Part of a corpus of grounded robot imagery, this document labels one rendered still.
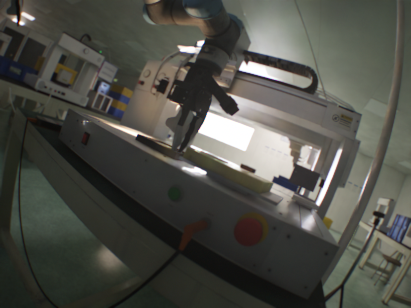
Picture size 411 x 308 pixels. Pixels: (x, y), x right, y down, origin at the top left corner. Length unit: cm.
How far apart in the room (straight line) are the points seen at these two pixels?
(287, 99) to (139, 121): 70
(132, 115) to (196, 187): 85
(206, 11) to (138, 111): 77
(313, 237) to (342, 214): 766
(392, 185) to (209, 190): 829
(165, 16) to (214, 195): 42
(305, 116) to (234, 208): 52
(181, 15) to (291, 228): 47
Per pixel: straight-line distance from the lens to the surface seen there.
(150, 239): 37
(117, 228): 42
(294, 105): 80
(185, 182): 37
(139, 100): 116
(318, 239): 34
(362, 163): 814
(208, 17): 49
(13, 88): 241
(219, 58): 53
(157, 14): 57
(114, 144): 49
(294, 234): 33
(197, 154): 42
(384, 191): 841
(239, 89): 85
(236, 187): 38
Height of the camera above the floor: 91
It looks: 2 degrees down
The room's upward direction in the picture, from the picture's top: 23 degrees clockwise
